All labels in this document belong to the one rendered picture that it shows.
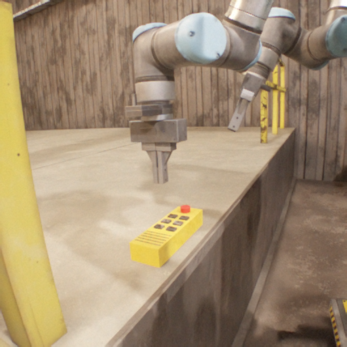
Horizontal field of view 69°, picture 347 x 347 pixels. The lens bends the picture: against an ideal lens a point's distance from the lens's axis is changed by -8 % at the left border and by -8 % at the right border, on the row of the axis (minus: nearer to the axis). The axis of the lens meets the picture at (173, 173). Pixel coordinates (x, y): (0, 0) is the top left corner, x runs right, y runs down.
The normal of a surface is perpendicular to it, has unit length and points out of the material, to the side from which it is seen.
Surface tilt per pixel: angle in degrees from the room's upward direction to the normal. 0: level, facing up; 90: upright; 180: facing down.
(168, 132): 90
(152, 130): 90
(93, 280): 0
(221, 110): 90
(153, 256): 90
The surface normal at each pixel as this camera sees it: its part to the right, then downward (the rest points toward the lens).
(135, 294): -0.05, -0.97
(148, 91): -0.29, 0.24
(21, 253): 0.88, 0.07
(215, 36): 0.57, 0.17
